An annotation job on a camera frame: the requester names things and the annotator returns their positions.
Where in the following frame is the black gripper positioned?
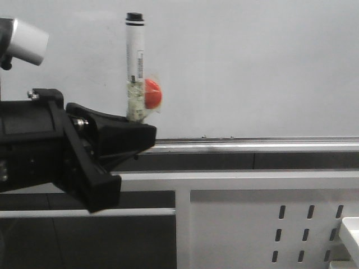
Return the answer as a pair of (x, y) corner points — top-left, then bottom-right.
(1, 89), (157, 212)

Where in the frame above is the red ball taped to marker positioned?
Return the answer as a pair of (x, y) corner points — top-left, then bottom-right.
(145, 78), (162, 110)

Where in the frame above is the white black whiteboard marker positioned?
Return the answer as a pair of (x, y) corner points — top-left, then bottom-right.
(126, 12), (147, 123)

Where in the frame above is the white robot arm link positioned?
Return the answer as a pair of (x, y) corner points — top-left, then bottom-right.
(1, 17), (49, 71)

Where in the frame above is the white whiteboard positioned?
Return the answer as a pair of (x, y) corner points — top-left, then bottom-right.
(1, 1), (358, 138)

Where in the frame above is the aluminium whiteboard marker tray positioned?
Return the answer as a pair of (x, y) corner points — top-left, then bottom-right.
(143, 137), (358, 155)

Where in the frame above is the white pegboard panel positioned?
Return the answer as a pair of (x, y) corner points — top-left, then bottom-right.
(190, 189), (358, 268)

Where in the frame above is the white metal frame stand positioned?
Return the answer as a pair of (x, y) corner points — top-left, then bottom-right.
(1, 170), (358, 268)

